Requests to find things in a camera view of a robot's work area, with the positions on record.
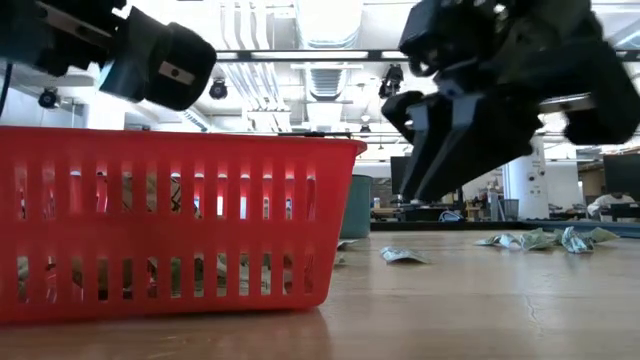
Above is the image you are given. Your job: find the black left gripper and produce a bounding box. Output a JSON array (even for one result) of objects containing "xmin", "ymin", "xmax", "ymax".
[{"xmin": 0, "ymin": 0, "xmax": 219, "ymax": 112}]

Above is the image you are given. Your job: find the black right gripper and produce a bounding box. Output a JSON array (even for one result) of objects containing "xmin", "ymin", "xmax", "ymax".
[{"xmin": 380, "ymin": 0, "xmax": 640, "ymax": 204}]

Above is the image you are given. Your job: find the green-white tea packet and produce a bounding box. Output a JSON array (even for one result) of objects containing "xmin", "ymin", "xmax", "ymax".
[
  {"xmin": 473, "ymin": 232, "xmax": 524, "ymax": 250},
  {"xmin": 379, "ymin": 245, "xmax": 431, "ymax": 265},
  {"xmin": 584, "ymin": 227, "xmax": 621, "ymax": 245},
  {"xmin": 519, "ymin": 227, "xmax": 564, "ymax": 251},
  {"xmin": 560, "ymin": 225, "xmax": 596, "ymax": 255},
  {"xmin": 217, "ymin": 253, "xmax": 274, "ymax": 296}
]

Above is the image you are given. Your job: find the black computer monitor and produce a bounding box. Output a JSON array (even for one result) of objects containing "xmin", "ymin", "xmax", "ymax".
[
  {"xmin": 602, "ymin": 153, "xmax": 640, "ymax": 201},
  {"xmin": 389, "ymin": 155, "xmax": 412, "ymax": 196}
]

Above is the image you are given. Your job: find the white building pillar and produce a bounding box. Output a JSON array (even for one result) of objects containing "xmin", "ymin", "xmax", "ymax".
[{"xmin": 502, "ymin": 137, "xmax": 550, "ymax": 221}]

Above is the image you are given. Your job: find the black ceiling spotlight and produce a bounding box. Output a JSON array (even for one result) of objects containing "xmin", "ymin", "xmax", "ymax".
[
  {"xmin": 37, "ymin": 87, "xmax": 60, "ymax": 110},
  {"xmin": 378, "ymin": 63, "xmax": 405, "ymax": 100},
  {"xmin": 208, "ymin": 78, "xmax": 229, "ymax": 101}
]

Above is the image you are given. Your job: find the green enamel mug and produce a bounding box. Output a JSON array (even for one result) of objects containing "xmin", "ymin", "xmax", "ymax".
[{"xmin": 339, "ymin": 173, "xmax": 374, "ymax": 240}]

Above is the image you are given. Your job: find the person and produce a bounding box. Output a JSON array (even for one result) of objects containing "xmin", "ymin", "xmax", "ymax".
[{"xmin": 587, "ymin": 192, "xmax": 637, "ymax": 217}]

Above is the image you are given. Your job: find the red plastic slotted basket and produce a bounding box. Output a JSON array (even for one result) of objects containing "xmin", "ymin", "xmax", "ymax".
[{"xmin": 0, "ymin": 125, "xmax": 369, "ymax": 326}]

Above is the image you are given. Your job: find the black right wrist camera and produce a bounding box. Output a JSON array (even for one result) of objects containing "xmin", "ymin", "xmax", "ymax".
[{"xmin": 398, "ymin": 0, "xmax": 501, "ymax": 79}]

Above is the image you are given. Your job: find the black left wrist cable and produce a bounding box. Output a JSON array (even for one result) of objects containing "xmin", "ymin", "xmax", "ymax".
[{"xmin": 0, "ymin": 62, "xmax": 14, "ymax": 119}]

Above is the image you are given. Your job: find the white ceiling air duct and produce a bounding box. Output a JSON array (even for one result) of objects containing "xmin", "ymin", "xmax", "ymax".
[{"xmin": 294, "ymin": 0, "xmax": 364, "ymax": 126}]

